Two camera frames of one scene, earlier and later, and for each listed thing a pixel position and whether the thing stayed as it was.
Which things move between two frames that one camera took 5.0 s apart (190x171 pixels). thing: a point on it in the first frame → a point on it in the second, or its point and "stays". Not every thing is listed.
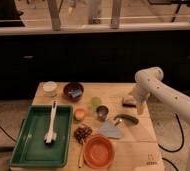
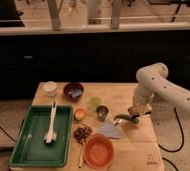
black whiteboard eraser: x=129 y=103 → x=136 y=116
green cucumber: x=128 y=117 stays
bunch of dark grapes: x=81 y=132 stays
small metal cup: x=102 y=112 stays
